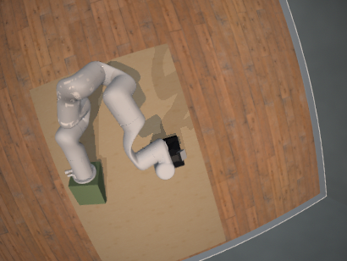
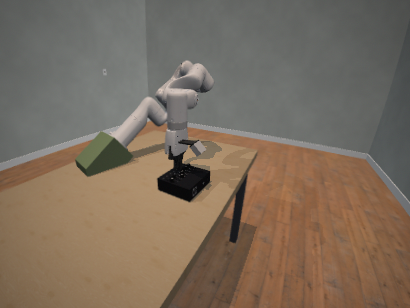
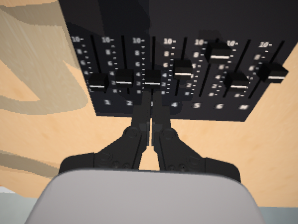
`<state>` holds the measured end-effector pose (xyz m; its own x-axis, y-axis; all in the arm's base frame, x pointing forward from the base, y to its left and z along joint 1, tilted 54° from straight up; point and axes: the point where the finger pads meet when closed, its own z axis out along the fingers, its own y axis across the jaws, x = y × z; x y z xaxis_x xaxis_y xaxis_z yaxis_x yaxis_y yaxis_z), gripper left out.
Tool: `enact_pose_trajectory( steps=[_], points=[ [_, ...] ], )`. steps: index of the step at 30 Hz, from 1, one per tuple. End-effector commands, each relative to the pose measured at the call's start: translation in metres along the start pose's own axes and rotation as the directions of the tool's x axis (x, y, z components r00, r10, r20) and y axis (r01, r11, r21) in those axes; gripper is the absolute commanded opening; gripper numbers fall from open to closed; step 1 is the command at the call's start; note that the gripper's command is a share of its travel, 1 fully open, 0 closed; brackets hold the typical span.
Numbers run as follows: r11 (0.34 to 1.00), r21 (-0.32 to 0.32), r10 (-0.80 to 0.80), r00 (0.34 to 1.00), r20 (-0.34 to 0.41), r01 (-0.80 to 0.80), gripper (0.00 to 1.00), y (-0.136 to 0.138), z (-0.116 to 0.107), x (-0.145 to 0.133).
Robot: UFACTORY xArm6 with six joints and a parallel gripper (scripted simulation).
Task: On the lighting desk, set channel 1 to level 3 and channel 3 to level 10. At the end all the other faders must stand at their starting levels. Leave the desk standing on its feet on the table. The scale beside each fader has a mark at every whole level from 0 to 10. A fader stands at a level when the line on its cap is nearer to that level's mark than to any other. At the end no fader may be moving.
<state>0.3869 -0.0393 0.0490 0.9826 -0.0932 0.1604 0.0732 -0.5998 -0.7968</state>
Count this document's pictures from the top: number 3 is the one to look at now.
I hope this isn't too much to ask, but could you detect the black lighting desk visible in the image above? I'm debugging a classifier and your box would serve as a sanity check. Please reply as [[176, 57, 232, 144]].
[[58, 0, 298, 122]]

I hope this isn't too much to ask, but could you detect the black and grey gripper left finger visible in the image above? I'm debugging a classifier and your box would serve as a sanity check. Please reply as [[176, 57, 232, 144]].
[[58, 90, 151, 174]]

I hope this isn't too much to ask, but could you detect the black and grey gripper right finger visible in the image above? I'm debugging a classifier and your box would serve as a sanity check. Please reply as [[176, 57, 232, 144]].
[[151, 91, 241, 183]]

